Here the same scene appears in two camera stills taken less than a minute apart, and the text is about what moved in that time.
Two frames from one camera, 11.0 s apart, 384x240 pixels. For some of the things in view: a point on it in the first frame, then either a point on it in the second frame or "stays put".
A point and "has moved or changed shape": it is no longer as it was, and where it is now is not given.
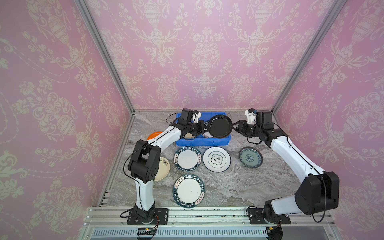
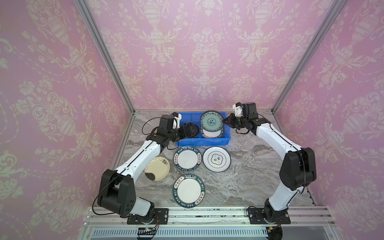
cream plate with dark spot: x=164 y=169 stays put
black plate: x=220 y=126 has moved or changed shape
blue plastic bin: x=201 y=140 stays put
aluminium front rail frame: x=206 y=223 stays put
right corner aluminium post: x=334 y=9 stays put
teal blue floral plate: x=250 y=157 → x=211 y=120
